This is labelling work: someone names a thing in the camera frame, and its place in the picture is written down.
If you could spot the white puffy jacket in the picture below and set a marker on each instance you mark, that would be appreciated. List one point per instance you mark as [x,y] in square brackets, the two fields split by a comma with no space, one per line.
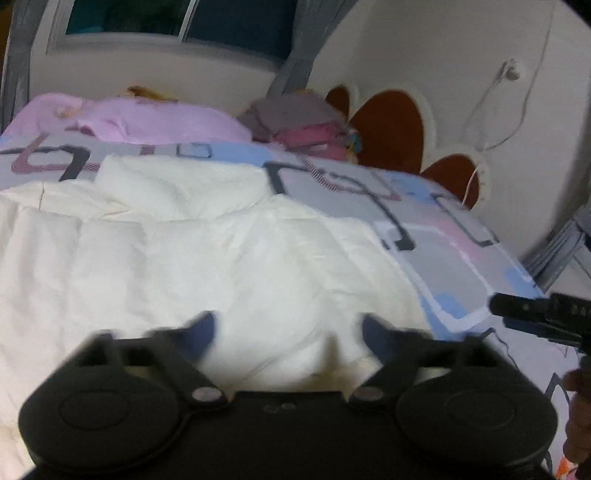
[184,258]

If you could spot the white wall charger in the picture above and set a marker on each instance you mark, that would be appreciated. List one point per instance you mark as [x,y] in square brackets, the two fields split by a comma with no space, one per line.
[510,69]

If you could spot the pink blanket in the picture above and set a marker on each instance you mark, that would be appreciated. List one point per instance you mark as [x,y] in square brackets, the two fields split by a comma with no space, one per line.
[161,122]

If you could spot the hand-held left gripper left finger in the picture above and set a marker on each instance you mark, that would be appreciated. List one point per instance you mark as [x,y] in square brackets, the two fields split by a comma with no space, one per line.
[203,331]

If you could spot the red and white headboard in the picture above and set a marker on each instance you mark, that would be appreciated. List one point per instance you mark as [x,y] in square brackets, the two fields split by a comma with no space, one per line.
[392,124]

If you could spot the sliding window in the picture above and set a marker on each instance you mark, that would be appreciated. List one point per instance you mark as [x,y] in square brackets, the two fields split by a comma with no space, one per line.
[184,18]

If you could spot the bed with patterned sheet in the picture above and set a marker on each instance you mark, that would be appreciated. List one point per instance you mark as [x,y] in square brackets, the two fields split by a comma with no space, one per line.
[452,272]

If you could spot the yellow printed pillow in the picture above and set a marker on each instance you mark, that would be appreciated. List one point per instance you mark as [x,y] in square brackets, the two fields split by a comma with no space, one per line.
[150,93]

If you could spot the grey pleated cloth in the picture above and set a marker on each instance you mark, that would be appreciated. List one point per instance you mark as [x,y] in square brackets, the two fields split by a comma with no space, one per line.
[558,254]

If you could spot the pile of folded clothes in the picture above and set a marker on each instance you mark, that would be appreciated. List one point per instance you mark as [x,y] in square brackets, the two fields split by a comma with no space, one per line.
[286,110]

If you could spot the pink folded clothes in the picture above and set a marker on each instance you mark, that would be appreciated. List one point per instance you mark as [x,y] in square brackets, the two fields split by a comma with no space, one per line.
[309,138]

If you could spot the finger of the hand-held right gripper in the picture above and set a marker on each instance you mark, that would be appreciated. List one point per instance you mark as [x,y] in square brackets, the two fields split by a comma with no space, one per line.
[540,330]
[517,304]

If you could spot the person's right hand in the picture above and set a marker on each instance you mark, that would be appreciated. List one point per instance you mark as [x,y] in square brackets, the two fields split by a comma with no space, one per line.
[579,434]

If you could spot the grey curtain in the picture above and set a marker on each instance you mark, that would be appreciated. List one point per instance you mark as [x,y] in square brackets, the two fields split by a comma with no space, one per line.
[314,50]
[16,64]

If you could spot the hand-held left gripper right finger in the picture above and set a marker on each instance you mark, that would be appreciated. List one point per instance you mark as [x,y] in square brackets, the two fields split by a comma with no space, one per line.
[376,333]

